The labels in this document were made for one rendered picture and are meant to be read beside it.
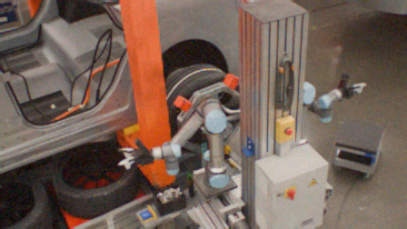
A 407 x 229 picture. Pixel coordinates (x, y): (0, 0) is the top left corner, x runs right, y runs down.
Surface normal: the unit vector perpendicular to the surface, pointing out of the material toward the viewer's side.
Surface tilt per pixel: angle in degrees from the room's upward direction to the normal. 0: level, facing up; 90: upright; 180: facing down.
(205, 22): 90
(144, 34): 90
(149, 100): 90
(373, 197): 0
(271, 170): 0
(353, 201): 0
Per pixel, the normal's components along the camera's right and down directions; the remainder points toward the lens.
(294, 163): -0.06, -0.82
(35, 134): 0.51, 0.49
